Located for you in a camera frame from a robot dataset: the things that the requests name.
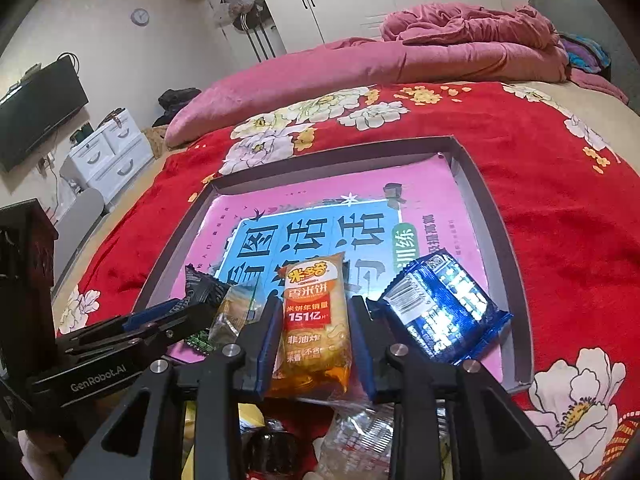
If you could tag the pink crumpled quilt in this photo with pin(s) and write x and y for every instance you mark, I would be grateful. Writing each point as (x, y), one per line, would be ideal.
(475, 35)

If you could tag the brown fuzzy blanket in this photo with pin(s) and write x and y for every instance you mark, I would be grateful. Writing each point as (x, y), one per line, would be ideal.
(155, 142)

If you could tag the grey padded headboard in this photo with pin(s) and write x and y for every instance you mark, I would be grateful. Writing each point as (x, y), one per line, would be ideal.
(600, 20)

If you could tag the orange rice cracker packet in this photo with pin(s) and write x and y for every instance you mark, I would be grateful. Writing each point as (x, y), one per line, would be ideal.
(312, 320)

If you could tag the dark green pea snack packet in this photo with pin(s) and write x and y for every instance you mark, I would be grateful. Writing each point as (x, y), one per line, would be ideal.
(200, 280)

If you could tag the dark clothes pile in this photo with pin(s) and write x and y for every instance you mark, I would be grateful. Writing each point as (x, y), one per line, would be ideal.
(177, 100)

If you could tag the red floral blanket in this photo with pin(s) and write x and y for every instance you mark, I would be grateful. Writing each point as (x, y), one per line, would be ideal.
(550, 210)

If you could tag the pink and blue book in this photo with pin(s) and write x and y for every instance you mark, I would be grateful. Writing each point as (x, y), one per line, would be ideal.
(325, 180)

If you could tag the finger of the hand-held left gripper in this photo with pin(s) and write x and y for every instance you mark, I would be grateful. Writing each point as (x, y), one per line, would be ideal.
(125, 340)
(150, 317)

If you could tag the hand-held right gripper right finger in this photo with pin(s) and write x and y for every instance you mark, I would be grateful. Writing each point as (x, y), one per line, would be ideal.
(362, 350)

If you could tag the pink quilt and pillow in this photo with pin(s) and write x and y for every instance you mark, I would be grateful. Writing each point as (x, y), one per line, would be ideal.
(300, 80)

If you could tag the dark green cup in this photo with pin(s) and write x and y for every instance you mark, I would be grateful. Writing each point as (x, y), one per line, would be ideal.
(82, 135)

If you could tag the hanging clothes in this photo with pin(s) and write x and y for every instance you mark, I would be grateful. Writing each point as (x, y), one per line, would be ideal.
(240, 5)

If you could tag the white wardrobe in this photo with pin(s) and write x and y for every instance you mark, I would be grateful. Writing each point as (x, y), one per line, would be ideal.
(350, 0)

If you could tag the black wall television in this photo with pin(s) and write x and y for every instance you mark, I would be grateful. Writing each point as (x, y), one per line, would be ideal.
(40, 110)

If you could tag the person's left hand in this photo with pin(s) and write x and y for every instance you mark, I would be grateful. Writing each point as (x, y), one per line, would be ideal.
(35, 460)

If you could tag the small yellow cake packet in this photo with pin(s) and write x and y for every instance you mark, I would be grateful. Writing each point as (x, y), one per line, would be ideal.
(232, 310)

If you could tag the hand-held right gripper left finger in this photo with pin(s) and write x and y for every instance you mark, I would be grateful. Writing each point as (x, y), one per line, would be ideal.
(267, 350)

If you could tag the blue cookie packet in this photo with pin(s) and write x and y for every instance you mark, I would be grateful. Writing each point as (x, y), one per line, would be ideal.
(440, 310)

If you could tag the white drawer cabinet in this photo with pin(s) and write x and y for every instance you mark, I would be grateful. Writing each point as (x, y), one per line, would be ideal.
(110, 155)

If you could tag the colourful striped cloth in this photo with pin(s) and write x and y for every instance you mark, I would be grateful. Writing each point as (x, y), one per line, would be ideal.
(585, 52)

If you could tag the clear plastic snack bag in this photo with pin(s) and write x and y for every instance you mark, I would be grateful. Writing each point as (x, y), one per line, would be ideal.
(360, 440)

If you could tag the grey shallow cardboard box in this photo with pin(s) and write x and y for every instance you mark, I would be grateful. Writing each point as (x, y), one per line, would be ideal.
(485, 220)

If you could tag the yellow snack packet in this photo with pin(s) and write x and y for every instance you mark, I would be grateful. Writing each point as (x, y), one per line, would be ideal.
(248, 416)

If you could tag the round wall clock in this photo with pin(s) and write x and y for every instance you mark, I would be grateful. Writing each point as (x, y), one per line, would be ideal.
(141, 16)

